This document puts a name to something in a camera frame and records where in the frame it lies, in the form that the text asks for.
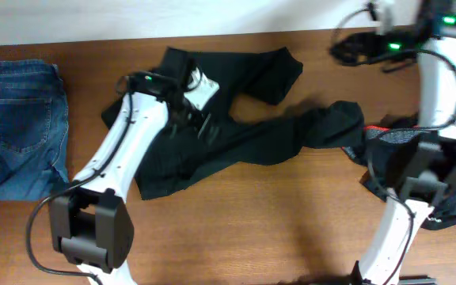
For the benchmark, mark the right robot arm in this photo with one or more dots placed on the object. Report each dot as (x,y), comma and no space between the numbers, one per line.
(414,168)

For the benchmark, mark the black trousers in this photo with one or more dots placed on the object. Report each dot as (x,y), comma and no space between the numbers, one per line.
(177,159)

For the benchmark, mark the black shorts with red waistband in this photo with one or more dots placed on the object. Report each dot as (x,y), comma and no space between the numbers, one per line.
(380,151)

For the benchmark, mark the folded blue denim jeans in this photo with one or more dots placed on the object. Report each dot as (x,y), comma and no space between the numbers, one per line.
(33,130)

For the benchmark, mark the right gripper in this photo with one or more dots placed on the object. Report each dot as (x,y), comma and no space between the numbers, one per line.
(349,48)

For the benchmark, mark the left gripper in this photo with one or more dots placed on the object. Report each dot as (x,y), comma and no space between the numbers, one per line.
(203,129)

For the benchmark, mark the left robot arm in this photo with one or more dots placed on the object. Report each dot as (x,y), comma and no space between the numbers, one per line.
(90,223)

